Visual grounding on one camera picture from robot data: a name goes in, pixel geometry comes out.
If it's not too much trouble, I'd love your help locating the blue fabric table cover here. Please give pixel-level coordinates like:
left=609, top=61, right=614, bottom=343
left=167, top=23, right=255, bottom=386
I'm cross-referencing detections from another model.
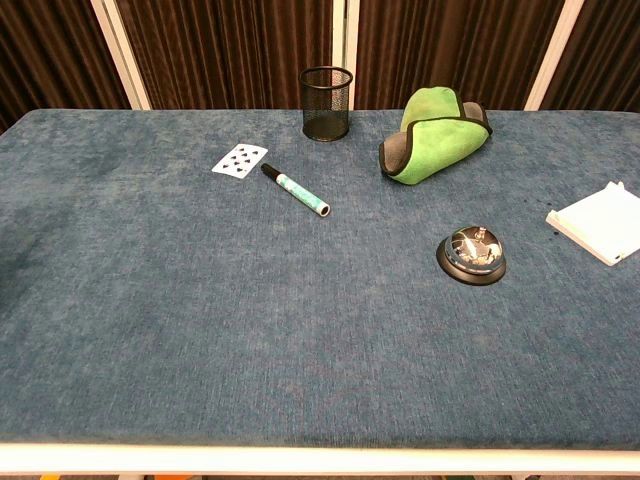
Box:
left=0, top=108, right=640, bottom=450

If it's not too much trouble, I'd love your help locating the teal white marker pen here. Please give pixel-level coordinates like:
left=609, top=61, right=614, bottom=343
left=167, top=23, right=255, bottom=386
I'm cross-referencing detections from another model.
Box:
left=260, top=162, right=332, bottom=219

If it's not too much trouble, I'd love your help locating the playing card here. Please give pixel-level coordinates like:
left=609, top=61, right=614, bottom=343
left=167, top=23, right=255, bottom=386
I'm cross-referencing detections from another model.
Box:
left=211, top=142, right=269, bottom=180

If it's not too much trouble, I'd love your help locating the white square card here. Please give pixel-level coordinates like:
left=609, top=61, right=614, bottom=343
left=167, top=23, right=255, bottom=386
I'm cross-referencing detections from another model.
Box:
left=545, top=181, right=640, bottom=267

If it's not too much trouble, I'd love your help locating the black mesh pen holder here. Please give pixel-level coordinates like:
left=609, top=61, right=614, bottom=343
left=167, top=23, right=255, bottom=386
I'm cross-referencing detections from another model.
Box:
left=298, top=65, right=354, bottom=143

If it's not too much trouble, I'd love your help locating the green grey microfiber cloth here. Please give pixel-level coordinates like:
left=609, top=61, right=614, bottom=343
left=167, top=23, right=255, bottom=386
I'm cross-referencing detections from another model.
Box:
left=378, top=86, right=494, bottom=185

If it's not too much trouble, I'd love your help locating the white table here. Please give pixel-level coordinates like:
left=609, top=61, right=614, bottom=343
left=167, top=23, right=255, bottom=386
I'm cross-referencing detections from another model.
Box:
left=0, top=442, right=640, bottom=476

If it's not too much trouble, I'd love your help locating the brown curtain partition panel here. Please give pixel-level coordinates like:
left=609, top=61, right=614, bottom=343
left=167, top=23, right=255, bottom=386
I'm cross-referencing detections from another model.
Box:
left=102, top=0, right=346, bottom=111
left=344, top=0, right=586, bottom=111
left=0, top=0, right=134, bottom=136
left=539, top=0, right=640, bottom=112

